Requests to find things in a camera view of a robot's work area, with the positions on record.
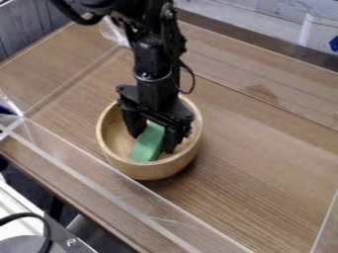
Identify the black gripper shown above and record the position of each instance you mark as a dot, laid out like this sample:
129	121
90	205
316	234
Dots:
153	101

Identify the green rectangular block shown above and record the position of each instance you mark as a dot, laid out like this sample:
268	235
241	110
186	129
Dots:
148	147

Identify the brown wooden bowl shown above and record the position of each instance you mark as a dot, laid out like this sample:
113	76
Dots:
117	142

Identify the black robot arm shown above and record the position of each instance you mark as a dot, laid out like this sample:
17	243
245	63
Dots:
150	25

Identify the white container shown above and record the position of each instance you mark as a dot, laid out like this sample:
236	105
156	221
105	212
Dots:
320	32

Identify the clear acrylic tray wall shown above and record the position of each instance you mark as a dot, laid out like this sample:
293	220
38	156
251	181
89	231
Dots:
256	192

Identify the grey metal bracket with screw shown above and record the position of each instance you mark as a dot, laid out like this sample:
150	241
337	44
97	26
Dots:
73	237

